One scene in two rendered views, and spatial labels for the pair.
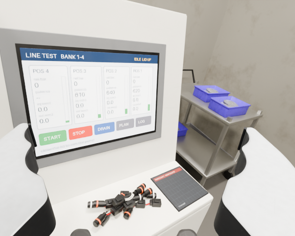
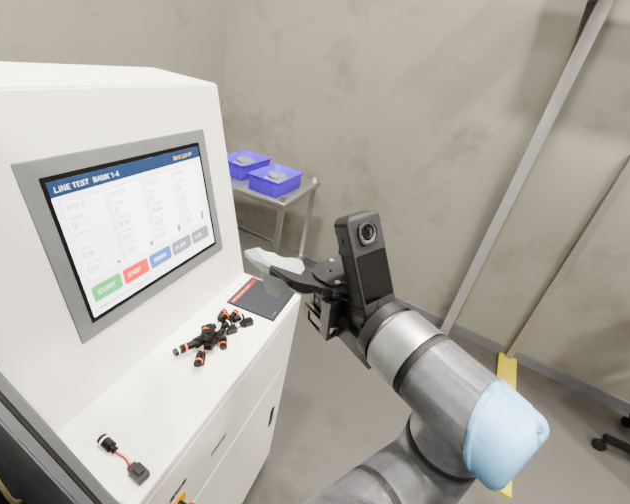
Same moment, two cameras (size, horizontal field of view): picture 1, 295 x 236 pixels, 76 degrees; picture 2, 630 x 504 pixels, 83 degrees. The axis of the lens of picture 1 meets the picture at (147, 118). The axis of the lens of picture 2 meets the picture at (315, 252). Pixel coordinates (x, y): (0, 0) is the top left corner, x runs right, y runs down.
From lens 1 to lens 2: 39 cm
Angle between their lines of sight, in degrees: 31
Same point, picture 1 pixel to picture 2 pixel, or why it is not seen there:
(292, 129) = (355, 192)
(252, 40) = (280, 70)
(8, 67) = (37, 212)
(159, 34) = (193, 118)
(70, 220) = (161, 377)
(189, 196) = (278, 303)
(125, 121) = (180, 240)
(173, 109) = (228, 209)
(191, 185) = not seen: hidden behind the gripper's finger
